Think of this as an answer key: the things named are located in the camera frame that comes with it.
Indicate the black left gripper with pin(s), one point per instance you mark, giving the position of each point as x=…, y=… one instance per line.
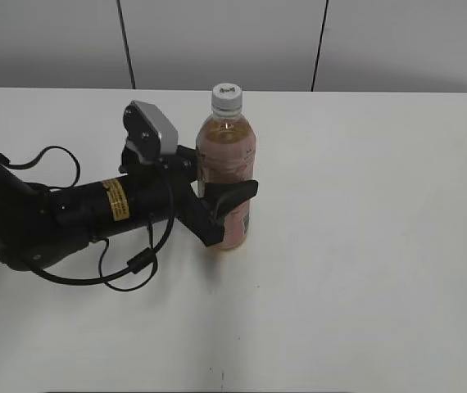
x=163, y=190

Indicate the pink oolong tea bottle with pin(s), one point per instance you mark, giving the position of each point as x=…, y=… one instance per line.
x=226, y=149

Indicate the white bottle cap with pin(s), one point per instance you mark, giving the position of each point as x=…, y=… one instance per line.
x=227, y=97

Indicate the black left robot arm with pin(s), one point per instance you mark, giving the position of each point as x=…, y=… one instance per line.
x=41, y=225

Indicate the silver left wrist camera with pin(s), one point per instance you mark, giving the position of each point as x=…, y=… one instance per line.
x=151, y=135

